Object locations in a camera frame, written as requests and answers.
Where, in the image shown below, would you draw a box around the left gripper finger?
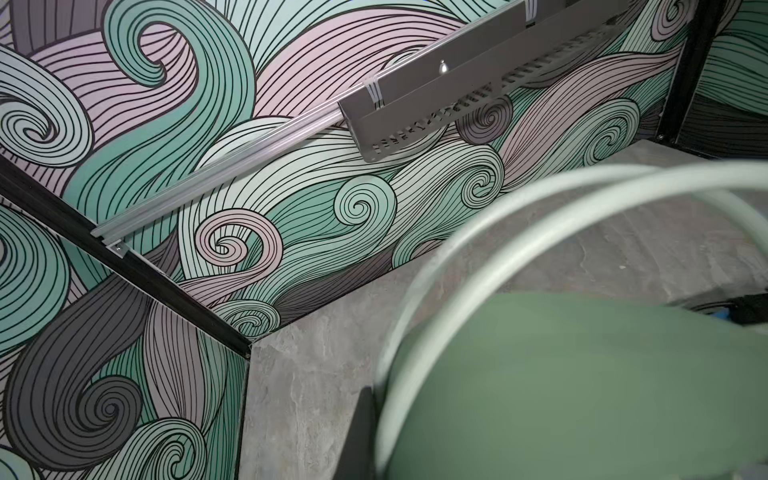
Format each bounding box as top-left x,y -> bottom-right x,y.
332,386 -> 377,480

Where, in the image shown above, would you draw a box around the mint green headphones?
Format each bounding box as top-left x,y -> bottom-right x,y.
373,161 -> 767,479

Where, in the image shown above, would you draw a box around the black headphones with blue band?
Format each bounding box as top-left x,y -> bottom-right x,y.
690,293 -> 767,326

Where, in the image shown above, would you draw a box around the aluminium horizontal rail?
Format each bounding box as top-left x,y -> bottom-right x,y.
89,0 -> 541,247

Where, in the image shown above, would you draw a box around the black frame post left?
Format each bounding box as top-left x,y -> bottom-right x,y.
1,157 -> 251,359

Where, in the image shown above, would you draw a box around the black frame post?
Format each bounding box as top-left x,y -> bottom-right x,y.
655,0 -> 727,146
1,157 -> 251,359

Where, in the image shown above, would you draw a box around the black perforated wall tray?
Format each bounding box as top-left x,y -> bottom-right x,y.
339,0 -> 629,162

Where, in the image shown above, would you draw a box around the black frame post right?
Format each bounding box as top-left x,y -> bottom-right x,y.
655,0 -> 727,146

